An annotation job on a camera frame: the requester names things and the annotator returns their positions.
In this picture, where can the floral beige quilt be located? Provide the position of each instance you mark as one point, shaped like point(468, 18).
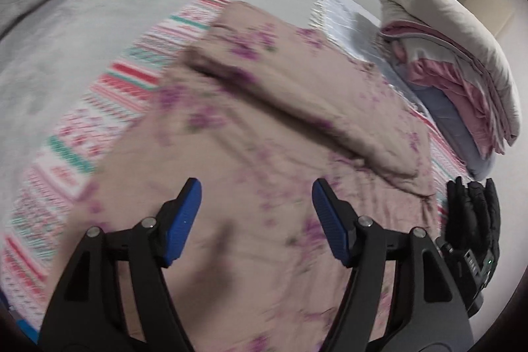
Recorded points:
point(264, 121)

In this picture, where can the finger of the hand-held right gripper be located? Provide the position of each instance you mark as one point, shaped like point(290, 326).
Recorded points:
point(456, 211)
point(484, 211)

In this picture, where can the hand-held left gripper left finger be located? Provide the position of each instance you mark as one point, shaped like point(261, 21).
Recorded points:
point(185, 211)

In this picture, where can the folded cream quilt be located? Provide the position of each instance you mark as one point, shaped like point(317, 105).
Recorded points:
point(462, 34)

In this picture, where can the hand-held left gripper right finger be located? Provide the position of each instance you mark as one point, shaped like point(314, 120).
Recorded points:
point(328, 211)

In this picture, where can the grey bed sheet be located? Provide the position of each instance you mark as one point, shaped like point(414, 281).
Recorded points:
point(82, 30)

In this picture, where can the red green patterned blanket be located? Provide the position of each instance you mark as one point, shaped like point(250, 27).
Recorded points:
point(82, 137)

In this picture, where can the folded pink quilt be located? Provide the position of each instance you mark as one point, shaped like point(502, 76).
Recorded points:
point(458, 88)

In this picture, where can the white fringed cloth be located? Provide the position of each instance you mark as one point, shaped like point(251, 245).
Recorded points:
point(346, 22)

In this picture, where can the blue grey pillow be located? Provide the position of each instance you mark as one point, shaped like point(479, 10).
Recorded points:
point(453, 129)

